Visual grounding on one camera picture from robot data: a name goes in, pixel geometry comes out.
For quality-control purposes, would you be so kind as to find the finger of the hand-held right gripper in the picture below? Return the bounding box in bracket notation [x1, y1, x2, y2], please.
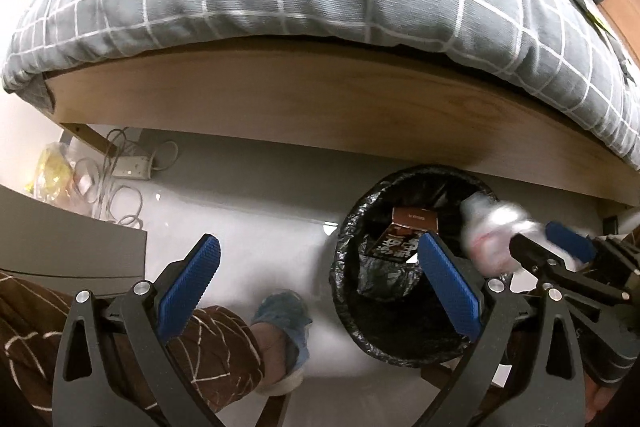
[509, 232, 632, 304]
[546, 221, 601, 269]

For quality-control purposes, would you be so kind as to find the wooden bed frame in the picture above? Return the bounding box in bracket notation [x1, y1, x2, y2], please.
[44, 38, 640, 208]

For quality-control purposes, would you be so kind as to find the grey cabinet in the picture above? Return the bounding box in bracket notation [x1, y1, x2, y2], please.
[0, 184, 148, 299]

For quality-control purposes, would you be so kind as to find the person's foot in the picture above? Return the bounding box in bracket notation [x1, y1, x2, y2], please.
[250, 321, 297, 389]

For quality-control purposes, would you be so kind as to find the person's brown patterned pants leg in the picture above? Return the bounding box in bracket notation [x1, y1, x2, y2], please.
[0, 272, 266, 414]

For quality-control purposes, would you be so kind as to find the trash bin with black bag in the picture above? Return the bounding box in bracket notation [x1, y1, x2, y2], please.
[328, 164, 507, 368]

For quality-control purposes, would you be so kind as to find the yellow plastic bag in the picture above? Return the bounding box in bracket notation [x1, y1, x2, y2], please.
[27, 142, 77, 204]

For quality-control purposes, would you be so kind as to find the white power strip with cables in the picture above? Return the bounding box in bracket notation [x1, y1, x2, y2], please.
[102, 129, 179, 172]

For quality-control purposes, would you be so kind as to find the blue slipper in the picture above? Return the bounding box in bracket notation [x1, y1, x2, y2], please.
[250, 289, 314, 397]

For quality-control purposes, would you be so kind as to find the white wrapper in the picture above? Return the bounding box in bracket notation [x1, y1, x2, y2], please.
[460, 194, 547, 275]

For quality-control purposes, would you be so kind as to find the brown printed carton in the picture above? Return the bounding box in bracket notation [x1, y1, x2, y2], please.
[370, 207, 441, 264]

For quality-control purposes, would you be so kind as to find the white coiled cable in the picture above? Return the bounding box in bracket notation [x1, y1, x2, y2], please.
[91, 183, 147, 229]

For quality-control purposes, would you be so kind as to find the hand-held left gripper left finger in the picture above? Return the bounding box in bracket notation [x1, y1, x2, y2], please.
[51, 233, 223, 427]

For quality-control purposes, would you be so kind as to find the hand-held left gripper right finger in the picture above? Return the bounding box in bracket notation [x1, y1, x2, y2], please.
[417, 231, 588, 427]

